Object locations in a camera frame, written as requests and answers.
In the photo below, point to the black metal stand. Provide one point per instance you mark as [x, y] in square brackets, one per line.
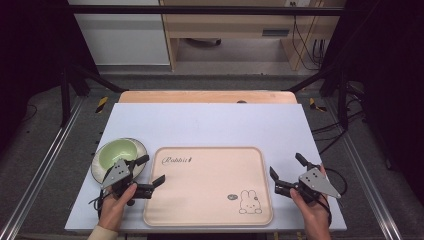
[66, 96]
[342, 100]

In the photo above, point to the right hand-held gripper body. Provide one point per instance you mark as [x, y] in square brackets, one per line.
[316, 183]

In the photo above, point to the black frame bar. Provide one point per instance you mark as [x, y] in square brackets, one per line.
[200, 10]

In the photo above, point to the grey power strip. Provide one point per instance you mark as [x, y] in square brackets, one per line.
[275, 32]

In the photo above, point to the wooden table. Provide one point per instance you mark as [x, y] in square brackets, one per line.
[200, 96]

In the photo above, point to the white cabinet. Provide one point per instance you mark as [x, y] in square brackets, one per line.
[123, 36]

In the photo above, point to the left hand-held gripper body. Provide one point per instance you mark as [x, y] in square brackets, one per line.
[115, 173]

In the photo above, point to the yellow black tape piece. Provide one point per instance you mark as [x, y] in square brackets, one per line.
[314, 105]
[102, 104]

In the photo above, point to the person's right hand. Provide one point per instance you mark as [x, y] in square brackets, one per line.
[311, 216]

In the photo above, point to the person's left hand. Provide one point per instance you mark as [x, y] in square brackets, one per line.
[113, 208]

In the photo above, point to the green bowl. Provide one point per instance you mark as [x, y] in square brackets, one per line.
[117, 151]
[96, 166]

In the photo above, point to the wooden desk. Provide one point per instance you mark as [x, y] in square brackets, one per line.
[233, 26]

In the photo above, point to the aluminium rail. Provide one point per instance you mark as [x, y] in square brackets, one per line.
[370, 180]
[36, 173]

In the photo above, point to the beige tray with rabbit print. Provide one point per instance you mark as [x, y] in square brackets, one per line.
[206, 190]

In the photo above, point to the white table board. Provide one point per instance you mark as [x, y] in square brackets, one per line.
[206, 126]

